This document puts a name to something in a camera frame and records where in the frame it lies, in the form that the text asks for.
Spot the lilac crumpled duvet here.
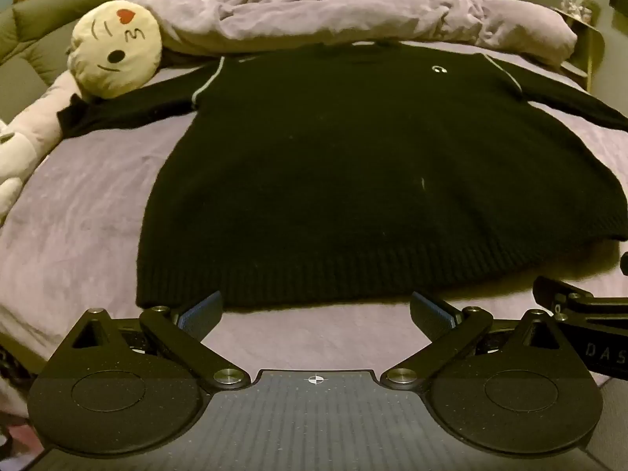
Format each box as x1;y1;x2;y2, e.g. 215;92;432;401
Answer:
130;0;577;66

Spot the gold bedside table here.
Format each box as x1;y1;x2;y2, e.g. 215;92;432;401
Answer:
553;7;604;93

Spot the grey padded headboard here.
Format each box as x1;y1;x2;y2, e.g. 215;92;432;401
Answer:
1;0;110;121

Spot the yellow emoji face plush pillow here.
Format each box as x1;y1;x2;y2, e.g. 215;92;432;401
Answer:
67;0;163;99

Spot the black knit sweater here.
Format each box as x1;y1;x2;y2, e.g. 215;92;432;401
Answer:
58;44;627;309

